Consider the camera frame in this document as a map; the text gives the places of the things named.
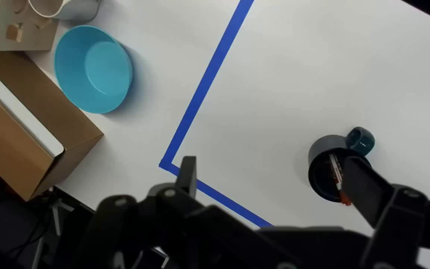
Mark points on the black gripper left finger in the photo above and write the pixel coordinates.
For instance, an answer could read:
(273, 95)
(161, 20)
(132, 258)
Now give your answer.
(187, 175)

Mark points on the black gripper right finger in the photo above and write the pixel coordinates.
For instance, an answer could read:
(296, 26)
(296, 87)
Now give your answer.
(370, 192)

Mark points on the dark teal ceramic mug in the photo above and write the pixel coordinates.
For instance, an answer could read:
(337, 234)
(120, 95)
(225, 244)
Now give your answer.
(320, 169)

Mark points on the white mug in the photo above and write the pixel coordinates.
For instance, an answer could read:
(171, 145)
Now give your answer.
(75, 9)

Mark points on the blue tape line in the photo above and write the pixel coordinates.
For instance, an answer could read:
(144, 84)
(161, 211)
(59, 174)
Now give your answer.
(205, 84)

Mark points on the light blue plastic bowl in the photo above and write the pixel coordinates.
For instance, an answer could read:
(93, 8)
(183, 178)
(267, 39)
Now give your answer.
(96, 69)

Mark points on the brown cardboard box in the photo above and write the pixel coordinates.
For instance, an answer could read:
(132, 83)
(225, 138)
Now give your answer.
(37, 125)

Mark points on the wooden shape sorter box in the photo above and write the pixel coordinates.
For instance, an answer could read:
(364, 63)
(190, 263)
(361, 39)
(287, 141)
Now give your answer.
(7, 30)

